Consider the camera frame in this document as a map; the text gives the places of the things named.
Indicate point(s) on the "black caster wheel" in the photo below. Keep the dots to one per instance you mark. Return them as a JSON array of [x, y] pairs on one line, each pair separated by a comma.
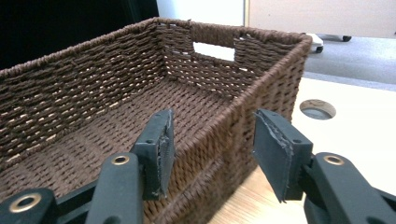
[[346, 38]]

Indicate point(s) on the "white wheeled base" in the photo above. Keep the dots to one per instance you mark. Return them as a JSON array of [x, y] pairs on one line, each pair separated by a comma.
[[317, 42]]

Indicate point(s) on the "black curtain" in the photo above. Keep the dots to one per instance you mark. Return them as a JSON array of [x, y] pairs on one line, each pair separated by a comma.
[[62, 25]]

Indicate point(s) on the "white panel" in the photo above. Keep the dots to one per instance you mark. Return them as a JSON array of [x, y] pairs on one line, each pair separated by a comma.
[[202, 11]]

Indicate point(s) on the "brown woven basket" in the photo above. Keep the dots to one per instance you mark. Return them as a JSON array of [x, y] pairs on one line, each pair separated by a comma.
[[93, 118]]

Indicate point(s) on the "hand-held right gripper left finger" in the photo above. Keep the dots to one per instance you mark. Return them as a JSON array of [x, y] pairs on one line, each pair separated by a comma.
[[155, 161]]

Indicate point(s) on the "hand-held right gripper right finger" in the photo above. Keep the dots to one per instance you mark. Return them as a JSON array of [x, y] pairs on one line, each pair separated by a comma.
[[280, 155]]

